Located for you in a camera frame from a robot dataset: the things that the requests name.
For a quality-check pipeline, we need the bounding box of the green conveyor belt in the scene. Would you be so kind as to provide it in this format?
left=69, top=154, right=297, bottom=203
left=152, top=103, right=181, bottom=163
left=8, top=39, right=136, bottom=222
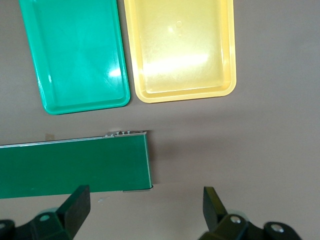
left=0, top=129, right=154, bottom=200

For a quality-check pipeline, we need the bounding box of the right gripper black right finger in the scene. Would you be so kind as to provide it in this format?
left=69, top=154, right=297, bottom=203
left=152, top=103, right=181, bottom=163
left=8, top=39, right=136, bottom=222
left=199, top=186, right=301, bottom=240

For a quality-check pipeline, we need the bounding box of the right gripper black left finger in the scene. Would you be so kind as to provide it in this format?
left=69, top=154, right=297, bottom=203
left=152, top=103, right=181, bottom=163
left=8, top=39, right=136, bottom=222
left=0, top=184, right=91, bottom=240

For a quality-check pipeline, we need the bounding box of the yellow plastic tray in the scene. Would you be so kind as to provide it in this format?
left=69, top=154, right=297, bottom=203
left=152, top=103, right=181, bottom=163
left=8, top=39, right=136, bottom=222
left=123, top=0, right=237, bottom=104

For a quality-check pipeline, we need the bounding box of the green plastic tray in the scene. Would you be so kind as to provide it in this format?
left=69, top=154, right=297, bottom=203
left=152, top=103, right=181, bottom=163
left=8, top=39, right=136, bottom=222
left=18, top=0, right=131, bottom=116

